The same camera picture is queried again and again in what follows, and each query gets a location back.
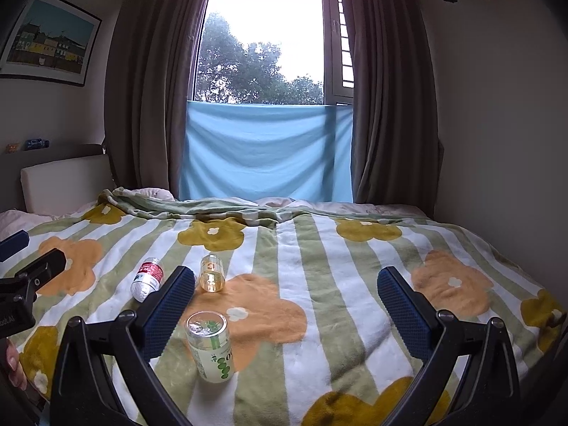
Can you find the small clear yellow bottle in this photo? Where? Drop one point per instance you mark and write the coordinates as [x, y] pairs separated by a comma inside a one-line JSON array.
[[212, 275]]

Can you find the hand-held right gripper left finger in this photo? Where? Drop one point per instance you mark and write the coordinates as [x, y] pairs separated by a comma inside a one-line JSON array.
[[171, 306]]

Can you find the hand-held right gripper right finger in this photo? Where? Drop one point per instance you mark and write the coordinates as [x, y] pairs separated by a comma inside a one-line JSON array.
[[401, 306]]

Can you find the framed houses picture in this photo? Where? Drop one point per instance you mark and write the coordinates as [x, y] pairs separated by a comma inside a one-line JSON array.
[[49, 37]]

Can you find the white padded headboard cushion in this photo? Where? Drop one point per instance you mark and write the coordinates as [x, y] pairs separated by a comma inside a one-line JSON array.
[[66, 184]]

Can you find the green label drink bottle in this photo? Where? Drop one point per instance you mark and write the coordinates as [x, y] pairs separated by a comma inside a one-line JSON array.
[[213, 350]]

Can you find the brown curtain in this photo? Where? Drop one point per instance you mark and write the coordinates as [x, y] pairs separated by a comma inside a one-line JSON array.
[[390, 88], [151, 84]]

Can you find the light blue cloth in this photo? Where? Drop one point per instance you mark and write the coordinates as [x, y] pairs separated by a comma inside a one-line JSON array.
[[266, 151]]

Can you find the small orange figurine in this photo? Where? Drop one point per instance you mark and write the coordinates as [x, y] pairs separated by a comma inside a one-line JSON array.
[[12, 147]]

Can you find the blue toy car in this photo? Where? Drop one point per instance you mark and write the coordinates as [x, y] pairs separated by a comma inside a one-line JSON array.
[[37, 143]]

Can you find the person's left hand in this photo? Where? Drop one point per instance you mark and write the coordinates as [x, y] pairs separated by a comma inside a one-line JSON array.
[[15, 364]]

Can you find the window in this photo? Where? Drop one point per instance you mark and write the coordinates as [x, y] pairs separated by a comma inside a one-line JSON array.
[[266, 40]]

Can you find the dark grey headboard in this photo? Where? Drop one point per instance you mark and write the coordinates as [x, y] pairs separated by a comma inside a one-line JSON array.
[[66, 151]]

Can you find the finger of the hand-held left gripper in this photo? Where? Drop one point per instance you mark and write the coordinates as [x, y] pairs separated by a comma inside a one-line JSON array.
[[37, 270], [12, 245]]

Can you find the striped floral blanket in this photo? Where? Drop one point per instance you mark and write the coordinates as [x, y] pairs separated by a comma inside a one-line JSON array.
[[310, 253]]

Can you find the red label plastic bottle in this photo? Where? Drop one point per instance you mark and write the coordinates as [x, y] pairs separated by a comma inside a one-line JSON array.
[[148, 277]]

